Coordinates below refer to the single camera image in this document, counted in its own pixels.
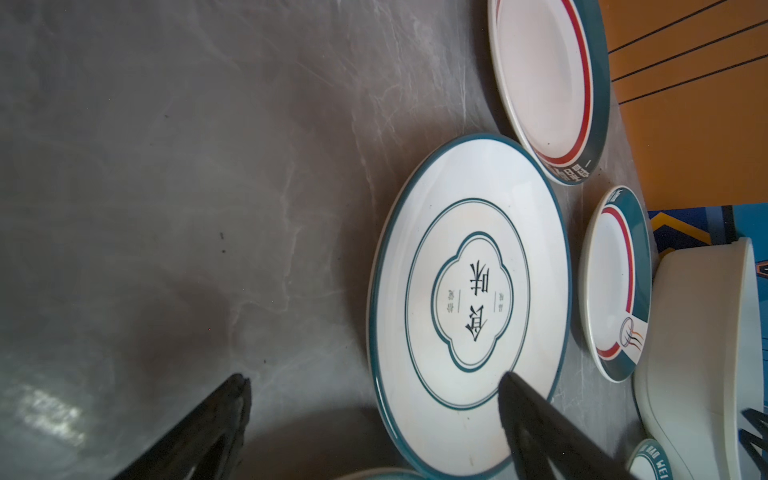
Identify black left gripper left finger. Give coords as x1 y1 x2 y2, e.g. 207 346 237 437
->
116 373 252 479

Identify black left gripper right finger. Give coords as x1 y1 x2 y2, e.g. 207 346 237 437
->
498 372 632 479

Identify green lettered rim plate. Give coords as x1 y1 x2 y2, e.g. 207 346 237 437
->
627 438 674 480

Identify white plate thin green rings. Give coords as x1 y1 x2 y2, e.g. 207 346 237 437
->
365 132 573 480

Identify large green red rim plate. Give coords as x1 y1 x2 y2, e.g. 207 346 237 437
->
579 186 652 383

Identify small green red rim plate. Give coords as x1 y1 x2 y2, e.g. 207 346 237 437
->
487 0 611 186

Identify white plastic bin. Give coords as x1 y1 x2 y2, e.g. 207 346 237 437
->
634 237 767 479

